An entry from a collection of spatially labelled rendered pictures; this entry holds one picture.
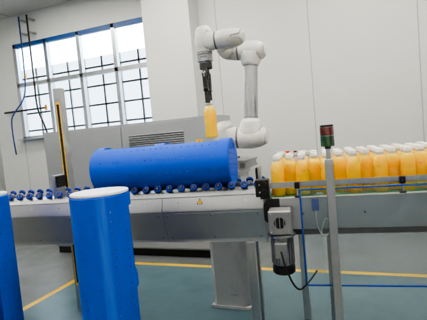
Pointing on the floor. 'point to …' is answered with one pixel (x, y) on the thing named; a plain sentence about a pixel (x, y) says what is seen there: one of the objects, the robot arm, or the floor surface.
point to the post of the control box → (304, 282)
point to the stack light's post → (333, 239)
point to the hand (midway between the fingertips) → (208, 97)
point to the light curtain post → (65, 160)
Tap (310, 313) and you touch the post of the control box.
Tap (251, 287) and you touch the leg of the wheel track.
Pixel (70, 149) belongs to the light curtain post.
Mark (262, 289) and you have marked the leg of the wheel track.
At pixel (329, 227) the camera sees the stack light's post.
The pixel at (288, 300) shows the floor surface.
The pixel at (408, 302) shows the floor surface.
